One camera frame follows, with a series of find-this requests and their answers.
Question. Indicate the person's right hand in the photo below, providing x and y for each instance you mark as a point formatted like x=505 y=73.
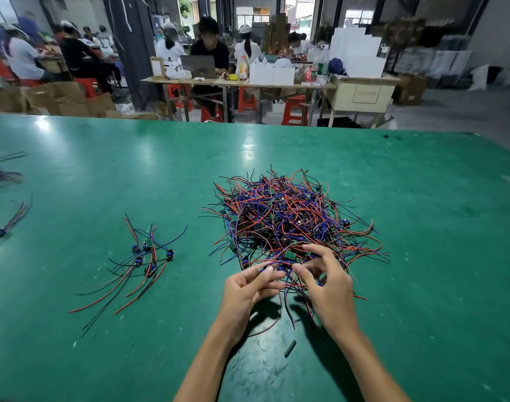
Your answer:
x=332 y=297

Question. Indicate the person's left hand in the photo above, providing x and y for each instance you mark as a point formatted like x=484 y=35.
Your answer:
x=247 y=301

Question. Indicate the person's left forearm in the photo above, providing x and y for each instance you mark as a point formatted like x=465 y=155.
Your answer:
x=209 y=372

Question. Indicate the small black plastic piece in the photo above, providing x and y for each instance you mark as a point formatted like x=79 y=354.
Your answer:
x=289 y=348

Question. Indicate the red plastic stool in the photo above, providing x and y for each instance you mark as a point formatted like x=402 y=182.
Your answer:
x=247 y=100
x=294 y=113
x=176 y=93
x=89 y=86

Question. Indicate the cream cabinet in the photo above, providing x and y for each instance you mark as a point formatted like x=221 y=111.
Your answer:
x=364 y=96

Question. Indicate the long wooden work table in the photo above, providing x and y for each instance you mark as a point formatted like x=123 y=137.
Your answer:
x=230 y=82

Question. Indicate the brown cardboard box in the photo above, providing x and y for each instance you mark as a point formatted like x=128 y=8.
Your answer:
x=412 y=89

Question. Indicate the row of white containers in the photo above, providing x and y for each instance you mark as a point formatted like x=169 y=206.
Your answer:
x=272 y=73

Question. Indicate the dark blue bag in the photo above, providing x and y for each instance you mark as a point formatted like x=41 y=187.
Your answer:
x=337 y=67

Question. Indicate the grey laptop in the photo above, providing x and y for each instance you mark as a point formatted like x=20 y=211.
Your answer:
x=199 y=67

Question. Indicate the stack of white boxes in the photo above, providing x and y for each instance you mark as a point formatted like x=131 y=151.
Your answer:
x=360 y=50

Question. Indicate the row of cardboard boxes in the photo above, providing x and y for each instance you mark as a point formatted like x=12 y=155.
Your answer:
x=58 y=100

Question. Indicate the dark pillar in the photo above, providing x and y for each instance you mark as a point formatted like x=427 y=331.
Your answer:
x=133 y=50

